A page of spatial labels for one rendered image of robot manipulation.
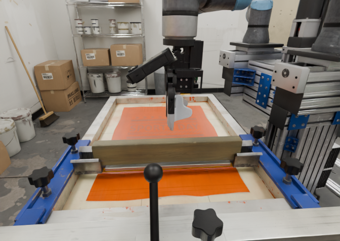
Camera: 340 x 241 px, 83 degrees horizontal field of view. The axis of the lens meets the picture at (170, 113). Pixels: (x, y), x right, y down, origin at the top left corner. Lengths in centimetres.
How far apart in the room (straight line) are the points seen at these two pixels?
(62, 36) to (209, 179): 419
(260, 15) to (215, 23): 302
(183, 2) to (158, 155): 37
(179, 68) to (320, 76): 57
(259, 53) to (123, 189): 108
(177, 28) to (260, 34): 92
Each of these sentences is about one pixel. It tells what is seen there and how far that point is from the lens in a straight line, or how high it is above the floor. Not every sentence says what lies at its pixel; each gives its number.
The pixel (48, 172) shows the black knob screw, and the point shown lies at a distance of 50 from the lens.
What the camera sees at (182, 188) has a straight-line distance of 54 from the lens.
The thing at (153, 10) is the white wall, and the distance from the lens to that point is 413.
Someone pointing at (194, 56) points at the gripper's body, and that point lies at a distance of 44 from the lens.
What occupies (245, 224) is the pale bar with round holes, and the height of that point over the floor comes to 104.
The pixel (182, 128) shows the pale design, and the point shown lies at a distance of 82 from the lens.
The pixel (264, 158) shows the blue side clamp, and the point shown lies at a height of 100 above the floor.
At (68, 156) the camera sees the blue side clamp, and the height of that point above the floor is 100.
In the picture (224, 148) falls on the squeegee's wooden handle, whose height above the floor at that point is 103.
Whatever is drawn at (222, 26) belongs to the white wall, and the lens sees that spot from 433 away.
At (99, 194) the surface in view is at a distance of 56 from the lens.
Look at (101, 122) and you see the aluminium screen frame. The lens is 83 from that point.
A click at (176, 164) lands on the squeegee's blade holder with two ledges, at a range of 55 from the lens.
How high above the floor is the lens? 134
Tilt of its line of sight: 24 degrees down
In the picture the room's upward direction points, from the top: straight up
